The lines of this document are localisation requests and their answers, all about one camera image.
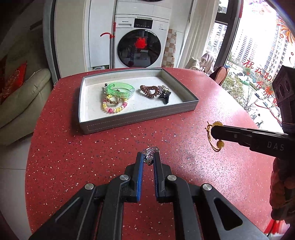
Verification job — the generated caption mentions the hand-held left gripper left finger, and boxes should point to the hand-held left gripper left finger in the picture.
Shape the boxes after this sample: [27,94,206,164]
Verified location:
[29,152,144,240]

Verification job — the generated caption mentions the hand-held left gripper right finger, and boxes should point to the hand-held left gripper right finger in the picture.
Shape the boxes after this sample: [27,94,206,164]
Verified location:
[152,151,270,240]

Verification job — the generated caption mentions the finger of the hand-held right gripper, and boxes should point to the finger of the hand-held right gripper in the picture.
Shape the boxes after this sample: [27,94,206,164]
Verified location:
[211,125,254,148]

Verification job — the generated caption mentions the yellow cord bracelet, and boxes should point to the yellow cord bracelet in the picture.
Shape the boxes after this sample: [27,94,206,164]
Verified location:
[206,121,225,152]

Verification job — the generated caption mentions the colourful spiral hair tie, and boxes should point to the colourful spiral hair tie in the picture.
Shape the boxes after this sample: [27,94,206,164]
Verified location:
[101,98,129,114]

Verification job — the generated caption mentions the grey jewelry tray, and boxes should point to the grey jewelry tray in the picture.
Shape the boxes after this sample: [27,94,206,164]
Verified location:
[79,67,199,135]

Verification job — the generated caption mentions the black hair claw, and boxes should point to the black hair claw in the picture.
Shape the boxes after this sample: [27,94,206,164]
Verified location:
[159,89,172,105]

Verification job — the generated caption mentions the beige braided bracelet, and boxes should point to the beige braided bracelet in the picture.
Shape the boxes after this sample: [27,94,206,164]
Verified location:
[103,92,121,105]

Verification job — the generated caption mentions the green glitter bangle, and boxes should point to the green glitter bangle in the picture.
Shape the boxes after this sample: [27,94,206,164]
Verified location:
[106,82,136,98]

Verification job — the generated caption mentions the brown spiral hair tie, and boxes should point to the brown spiral hair tie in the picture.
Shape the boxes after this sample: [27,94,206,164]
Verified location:
[140,85,162,98]

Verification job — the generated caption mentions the person's right forearm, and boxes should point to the person's right forearm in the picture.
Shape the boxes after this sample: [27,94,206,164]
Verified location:
[268,158,295,231]

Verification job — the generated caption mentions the red window lettering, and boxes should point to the red window lettering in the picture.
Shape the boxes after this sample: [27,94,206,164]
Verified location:
[242,60,284,120]

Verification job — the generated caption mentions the red paper-cut window decal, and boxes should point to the red paper-cut window decal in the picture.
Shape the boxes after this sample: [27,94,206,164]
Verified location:
[275,16,295,44]

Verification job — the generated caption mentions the pale towels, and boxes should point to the pale towels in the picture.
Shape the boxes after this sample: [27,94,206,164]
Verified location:
[184,52,216,74]

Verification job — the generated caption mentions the checkered cloth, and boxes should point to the checkered cloth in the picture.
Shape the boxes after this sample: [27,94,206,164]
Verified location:
[161,29,177,68]

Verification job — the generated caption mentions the white curtain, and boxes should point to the white curtain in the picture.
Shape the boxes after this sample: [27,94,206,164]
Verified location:
[176,0,218,70]

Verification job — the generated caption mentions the cream leather sofa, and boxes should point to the cream leather sofa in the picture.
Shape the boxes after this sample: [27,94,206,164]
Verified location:
[0,42,53,146]

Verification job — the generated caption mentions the white washing machine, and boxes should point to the white washing machine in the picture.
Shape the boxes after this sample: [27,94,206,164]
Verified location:
[114,14,170,69]

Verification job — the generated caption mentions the white dryer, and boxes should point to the white dryer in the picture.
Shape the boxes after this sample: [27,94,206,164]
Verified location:
[115,0,172,18]

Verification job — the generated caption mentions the white cabinet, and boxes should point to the white cabinet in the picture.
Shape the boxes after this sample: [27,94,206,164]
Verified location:
[84,0,117,71]

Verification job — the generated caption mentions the red embroidered cushion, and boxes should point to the red embroidered cushion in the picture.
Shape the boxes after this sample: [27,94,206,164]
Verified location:
[0,61,27,102]

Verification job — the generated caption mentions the dark window frame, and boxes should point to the dark window frame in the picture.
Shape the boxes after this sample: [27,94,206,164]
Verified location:
[217,0,243,67]

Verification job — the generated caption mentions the red-handled mop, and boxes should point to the red-handled mop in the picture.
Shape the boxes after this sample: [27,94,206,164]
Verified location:
[100,22,116,70]

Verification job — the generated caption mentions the grey sliding door frame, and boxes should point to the grey sliding door frame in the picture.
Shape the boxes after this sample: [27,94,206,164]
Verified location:
[43,0,65,83]

